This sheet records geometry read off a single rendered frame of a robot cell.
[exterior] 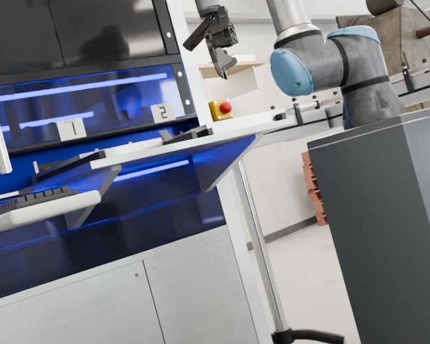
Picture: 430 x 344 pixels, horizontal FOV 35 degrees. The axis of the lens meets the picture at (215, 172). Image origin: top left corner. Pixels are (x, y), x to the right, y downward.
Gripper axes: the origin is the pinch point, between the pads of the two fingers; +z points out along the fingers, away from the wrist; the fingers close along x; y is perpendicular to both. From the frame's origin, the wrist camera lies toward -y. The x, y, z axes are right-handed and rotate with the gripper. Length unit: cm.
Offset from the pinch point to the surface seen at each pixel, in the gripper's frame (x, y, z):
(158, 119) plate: 8.6, -27.3, 4.9
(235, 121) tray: -11.7, 3.6, 16.3
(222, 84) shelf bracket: 452, -128, -83
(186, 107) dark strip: 19.1, -20.2, 2.5
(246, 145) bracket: 1.0, 1.2, 22.4
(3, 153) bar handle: -84, -24, 17
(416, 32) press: 664, 63, -106
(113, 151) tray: -33.8, -25.2, 16.5
